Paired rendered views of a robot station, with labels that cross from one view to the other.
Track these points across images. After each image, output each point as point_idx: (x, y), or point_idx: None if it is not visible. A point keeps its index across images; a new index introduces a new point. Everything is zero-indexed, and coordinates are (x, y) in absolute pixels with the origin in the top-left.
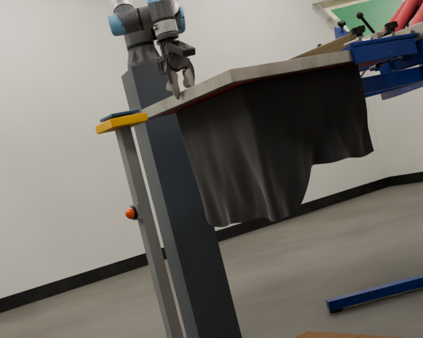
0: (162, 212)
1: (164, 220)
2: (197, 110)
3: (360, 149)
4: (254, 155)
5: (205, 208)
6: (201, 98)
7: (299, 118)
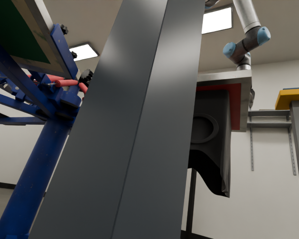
0: (179, 118)
1: (173, 133)
2: (229, 110)
3: None
4: (229, 159)
5: (224, 170)
6: (236, 114)
7: None
